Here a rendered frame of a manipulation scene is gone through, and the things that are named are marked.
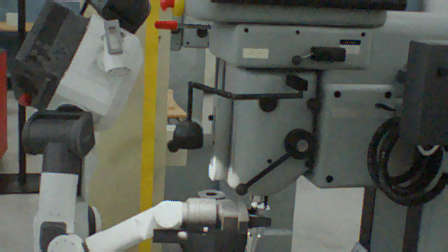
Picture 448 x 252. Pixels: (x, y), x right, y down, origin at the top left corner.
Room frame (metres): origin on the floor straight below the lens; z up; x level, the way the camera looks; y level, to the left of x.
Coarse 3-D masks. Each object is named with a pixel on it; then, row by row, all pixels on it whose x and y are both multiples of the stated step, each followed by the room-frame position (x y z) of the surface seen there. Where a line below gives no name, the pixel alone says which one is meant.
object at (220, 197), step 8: (200, 192) 2.19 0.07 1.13; (208, 192) 2.20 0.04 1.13; (216, 192) 2.20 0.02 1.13; (216, 200) 2.13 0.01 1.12; (224, 200) 2.13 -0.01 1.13; (232, 200) 2.17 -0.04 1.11; (216, 232) 2.02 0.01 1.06; (224, 232) 2.03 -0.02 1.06; (232, 232) 2.04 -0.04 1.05; (192, 240) 2.15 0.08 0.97; (200, 240) 2.10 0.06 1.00; (208, 240) 2.05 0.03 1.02; (216, 240) 2.02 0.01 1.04; (224, 240) 2.03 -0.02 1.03; (232, 240) 2.04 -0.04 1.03; (240, 240) 2.05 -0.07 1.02; (192, 248) 2.15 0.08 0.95; (200, 248) 2.10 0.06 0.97; (208, 248) 2.04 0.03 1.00; (216, 248) 2.02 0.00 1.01; (224, 248) 2.03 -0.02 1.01; (232, 248) 2.04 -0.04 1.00; (240, 248) 2.05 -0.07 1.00
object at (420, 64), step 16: (416, 48) 1.44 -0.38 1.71; (432, 48) 1.40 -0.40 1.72; (416, 64) 1.43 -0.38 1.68; (432, 64) 1.40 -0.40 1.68; (416, 80) 1.43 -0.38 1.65; (432, 80) 1.40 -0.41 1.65; (416, 96) 1.42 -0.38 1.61; (432, 96) 1.40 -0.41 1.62; (416, 112) 1.41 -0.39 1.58; (432, 112) 1.41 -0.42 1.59; (400, 128) 1.46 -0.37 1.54; (416, 128) 1.40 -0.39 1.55; (432, 128) 1.41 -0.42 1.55; (416, 144) 1.40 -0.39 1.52; (432, 144) 1.41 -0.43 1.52
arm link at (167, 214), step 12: (168, 204) 1.63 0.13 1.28; (180, 204) 1.66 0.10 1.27; (192, 204) 1.66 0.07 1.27; (156, 216) 1.61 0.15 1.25; (168, 216) 1.62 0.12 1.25; (180, 216) 1.62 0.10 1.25; (192, 216) 1.64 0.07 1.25; (192, 228) 1.64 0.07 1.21; (156, 240) 1.64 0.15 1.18; (168, 240) 1.64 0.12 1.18; (180, 240) 1.64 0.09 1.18
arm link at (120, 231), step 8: (120, 224) 1.64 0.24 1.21; (104, 232) 1.63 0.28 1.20; (112, 232) 1.62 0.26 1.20; (120, 232) 1.62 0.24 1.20; (128, 232) 1.62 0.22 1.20; (80, 240) 1.63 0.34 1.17; (88, 240) 1.61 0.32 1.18; (96, 240) 1.61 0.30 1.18; (104, 240) 1.61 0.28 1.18; (112, 240) 1.61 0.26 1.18; (120, 240) 1.61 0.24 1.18; (128, 240) 1.62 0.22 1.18; (88, 248) 1.60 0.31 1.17; (96, 248) 1.59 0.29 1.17; (104, 248) 1.60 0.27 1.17; (112, 248) 1.60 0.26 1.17; (120, 248) 1.61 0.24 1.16; (128, 248) 1.63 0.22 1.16
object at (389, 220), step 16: (400, 112) 1.81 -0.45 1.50; (400, 144) 1.79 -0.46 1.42; (400, 160) 1.78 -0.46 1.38; (416, 176) 1.69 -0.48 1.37; (368, 192) 1.92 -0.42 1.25; (368, 208) 1.91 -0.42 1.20; (384, 208) 1.83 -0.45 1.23; (400, 208) 1.75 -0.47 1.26; (416, 208) 1.67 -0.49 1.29; (432, 208) 1.65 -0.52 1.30; (368, 224) 1.90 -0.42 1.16; (384, 224) 1.82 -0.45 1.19; (400, 224) 1.74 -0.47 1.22; (416, 224) 1.66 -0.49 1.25; (432, 224) 1.64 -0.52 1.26; (368, 240) 1.89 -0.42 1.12; (384, 240) 1.81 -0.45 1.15; (400, 240) 1.73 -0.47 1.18; (416, 240) 1.66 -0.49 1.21; (432, 240) 1.64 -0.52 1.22
